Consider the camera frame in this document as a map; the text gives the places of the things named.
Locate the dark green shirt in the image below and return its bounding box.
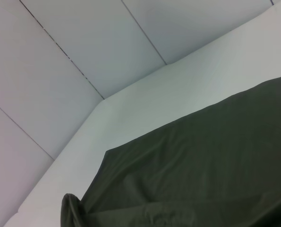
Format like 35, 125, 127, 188
60, 72, 281, 227

